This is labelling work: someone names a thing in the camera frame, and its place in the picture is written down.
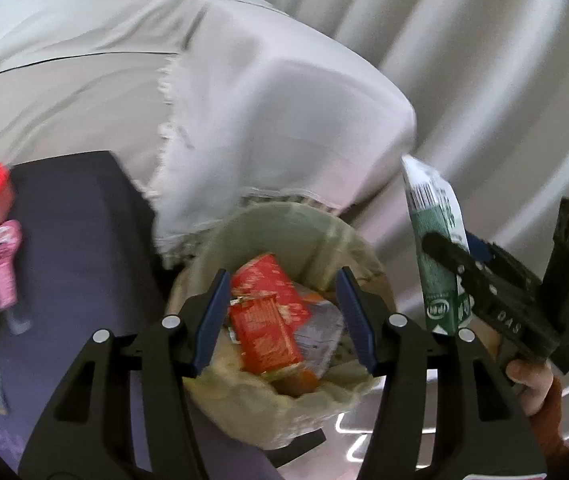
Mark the green white snack wrapper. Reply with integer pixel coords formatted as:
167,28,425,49
402,155,472,335

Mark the pink bear candy wrapper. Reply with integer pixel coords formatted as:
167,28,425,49
0,220,22,311

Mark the red forearm sleeve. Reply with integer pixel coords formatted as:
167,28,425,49
529,378,569,467

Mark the round trash bin with bag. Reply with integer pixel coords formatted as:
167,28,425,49
166,204,395,450

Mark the right hand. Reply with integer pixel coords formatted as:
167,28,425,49
469,318,555,416

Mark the silver wrapper in bin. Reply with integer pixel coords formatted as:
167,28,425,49
293,288,344,378

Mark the red snack wrapper in bin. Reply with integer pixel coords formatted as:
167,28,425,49
228,254,311,382

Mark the white fringed throw blanket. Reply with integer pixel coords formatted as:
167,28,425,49
150,0,416,265

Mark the beige covered sofa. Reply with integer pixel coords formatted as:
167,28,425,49
0,0,263,180

